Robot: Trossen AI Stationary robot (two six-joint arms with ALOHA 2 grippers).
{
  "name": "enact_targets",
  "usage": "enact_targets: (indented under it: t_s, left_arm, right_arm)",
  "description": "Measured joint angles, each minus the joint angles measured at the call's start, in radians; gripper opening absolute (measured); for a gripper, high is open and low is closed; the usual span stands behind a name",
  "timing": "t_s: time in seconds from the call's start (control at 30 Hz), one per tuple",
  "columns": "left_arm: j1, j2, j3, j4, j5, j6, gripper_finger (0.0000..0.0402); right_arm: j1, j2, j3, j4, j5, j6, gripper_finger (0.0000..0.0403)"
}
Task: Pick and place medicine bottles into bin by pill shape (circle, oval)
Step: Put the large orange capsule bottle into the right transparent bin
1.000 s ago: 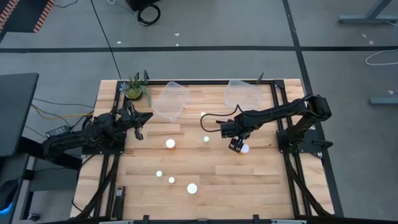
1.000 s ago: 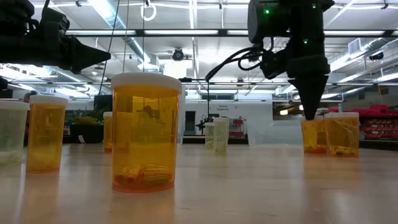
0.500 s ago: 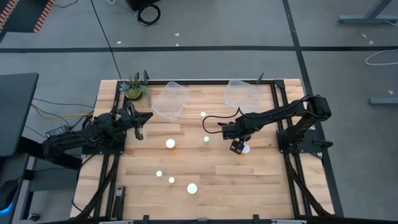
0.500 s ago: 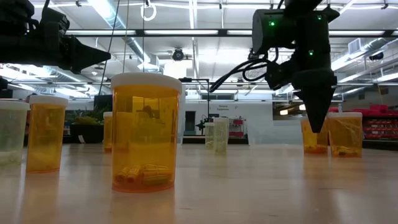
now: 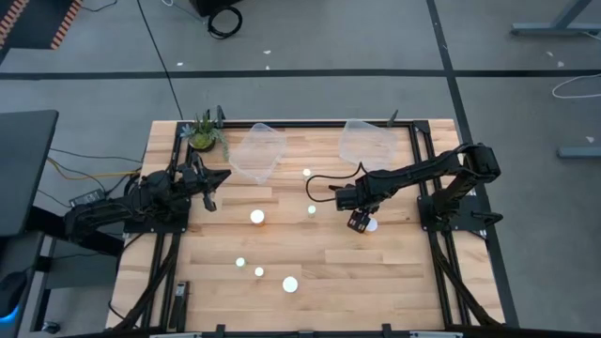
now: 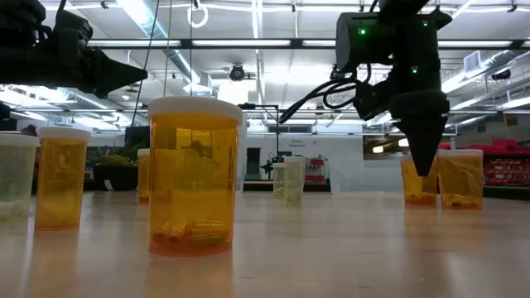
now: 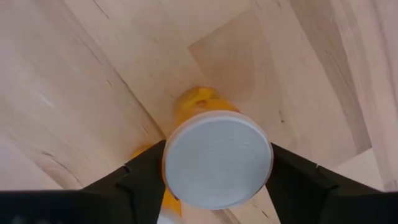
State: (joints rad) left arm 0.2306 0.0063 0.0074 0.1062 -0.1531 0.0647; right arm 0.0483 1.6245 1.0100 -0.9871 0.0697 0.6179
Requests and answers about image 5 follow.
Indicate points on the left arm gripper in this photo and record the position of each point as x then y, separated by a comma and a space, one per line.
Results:
197, 178

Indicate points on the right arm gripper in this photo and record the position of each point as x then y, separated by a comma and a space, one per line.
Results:
368, 195

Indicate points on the large orange pill bottle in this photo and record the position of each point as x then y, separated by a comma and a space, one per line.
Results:
257, 216
290, 284
373, 225

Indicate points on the small clear green pill bottle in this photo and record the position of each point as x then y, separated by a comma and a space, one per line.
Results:
306, 172
312, 209
240, 262

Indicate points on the small orange pill bottle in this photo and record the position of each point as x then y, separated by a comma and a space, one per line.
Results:
258, 271

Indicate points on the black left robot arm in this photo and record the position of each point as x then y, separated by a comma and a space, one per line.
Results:
141, 202

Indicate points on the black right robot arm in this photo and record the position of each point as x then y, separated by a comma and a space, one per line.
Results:
422, 171

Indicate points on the clear plastic bin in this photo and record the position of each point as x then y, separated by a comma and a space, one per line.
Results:
258, 150
366, 141

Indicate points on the potted green succulent plant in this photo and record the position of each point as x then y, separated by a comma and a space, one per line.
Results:
202, 140

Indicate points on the flat black rectangular device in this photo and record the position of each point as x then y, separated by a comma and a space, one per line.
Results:
180, 300

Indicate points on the black power adapter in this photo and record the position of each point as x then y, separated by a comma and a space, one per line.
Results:
87, 198

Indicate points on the black desk support beam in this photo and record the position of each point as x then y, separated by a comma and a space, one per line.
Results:
84, 235

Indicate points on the black box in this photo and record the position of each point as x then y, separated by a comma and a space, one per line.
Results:
206, 5

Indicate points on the black desk top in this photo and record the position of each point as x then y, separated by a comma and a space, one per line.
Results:
23, 169

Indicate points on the black castor wheel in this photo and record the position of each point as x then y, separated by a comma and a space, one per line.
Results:
50, 327

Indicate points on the black computer mouse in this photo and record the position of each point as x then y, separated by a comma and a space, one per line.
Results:
11, 288

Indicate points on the grey desk foot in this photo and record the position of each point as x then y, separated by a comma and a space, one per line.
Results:
580, 152

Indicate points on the black mat with orange stripes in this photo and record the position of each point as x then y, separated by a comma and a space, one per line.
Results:
28, 23

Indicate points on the grey desk leg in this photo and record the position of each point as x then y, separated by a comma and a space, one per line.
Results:
540, 29

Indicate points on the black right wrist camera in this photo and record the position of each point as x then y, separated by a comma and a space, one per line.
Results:
347, 198

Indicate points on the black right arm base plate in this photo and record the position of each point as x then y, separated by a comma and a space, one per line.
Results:
427, 220

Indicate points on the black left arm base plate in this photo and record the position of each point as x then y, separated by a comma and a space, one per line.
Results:
155, 227

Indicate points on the black aluminium table frame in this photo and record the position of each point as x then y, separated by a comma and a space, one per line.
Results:
305, 124

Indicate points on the black clamp post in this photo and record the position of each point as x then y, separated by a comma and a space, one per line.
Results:
392, 118

